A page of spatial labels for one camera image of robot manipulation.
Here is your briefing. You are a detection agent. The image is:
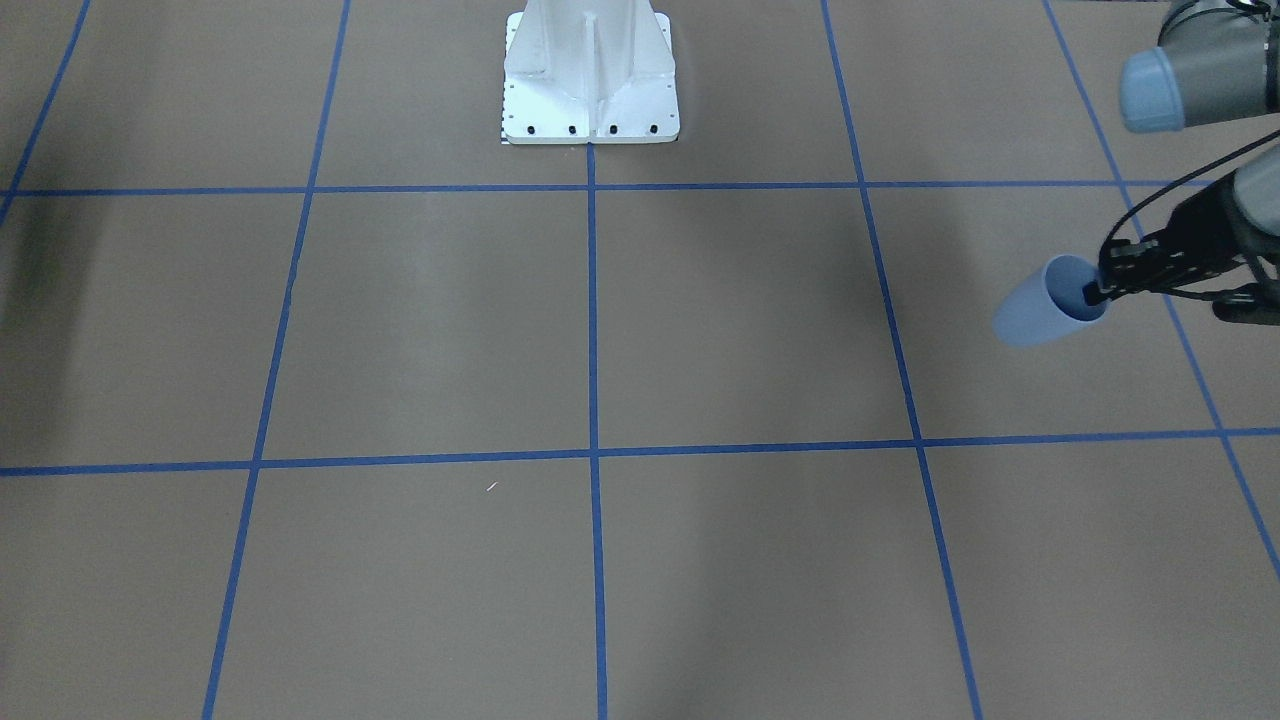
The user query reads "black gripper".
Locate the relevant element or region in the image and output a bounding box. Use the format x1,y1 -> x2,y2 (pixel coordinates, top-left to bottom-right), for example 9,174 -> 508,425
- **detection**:
1082,179 -> 1279,323

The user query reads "light blue plastic cup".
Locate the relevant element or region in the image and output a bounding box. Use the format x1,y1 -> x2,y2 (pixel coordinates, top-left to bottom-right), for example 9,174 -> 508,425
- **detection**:
992,254 -> 1108,347

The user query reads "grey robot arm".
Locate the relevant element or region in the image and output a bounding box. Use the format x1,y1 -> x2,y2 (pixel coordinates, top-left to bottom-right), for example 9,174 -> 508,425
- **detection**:
1082,1 -> 1279,325

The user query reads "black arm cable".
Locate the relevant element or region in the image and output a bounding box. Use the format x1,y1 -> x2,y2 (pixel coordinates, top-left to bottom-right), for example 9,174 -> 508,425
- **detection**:
1100,129 -> 1280,251

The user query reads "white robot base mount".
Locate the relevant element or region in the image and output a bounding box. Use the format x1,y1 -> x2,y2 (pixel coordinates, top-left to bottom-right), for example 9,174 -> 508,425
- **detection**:
500,1 -> 681,145

